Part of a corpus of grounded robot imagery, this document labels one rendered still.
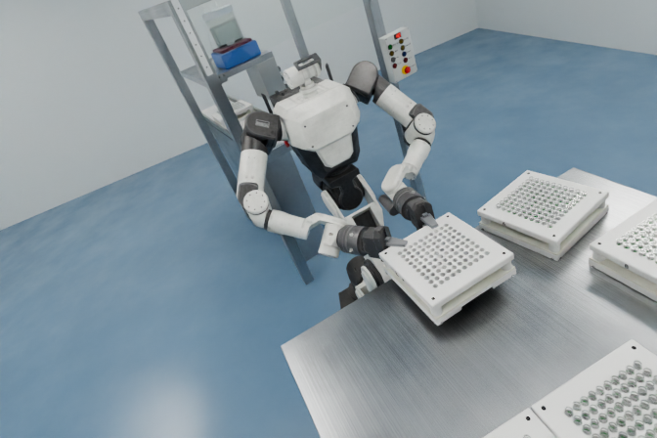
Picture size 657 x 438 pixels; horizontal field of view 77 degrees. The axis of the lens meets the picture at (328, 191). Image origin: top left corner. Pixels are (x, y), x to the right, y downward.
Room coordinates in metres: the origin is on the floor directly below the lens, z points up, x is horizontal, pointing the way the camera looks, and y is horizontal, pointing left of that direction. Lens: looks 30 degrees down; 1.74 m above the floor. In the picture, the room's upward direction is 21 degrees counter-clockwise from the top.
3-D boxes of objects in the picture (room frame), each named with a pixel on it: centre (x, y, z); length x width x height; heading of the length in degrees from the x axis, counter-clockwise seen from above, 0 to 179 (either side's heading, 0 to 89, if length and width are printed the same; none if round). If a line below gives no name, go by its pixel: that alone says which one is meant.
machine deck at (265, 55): (2.42, 0.29, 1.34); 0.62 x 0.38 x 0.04; 20
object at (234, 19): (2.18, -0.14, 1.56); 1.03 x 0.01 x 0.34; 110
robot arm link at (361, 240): (0.96, -0.06, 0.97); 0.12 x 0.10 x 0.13; 46
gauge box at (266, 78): (2.28, 0.09, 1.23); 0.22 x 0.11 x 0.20; 20
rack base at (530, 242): (0.90, -0.55, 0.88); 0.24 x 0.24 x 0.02; 23
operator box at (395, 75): (2.33, -0.66, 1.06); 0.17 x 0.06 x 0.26; 110
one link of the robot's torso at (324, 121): (1.46, -0.05, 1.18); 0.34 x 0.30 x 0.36; 104
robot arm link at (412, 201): (1.02, -0.23, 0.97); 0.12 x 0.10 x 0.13; 6
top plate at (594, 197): (0.90, -0.55, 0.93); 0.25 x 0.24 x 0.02; 113
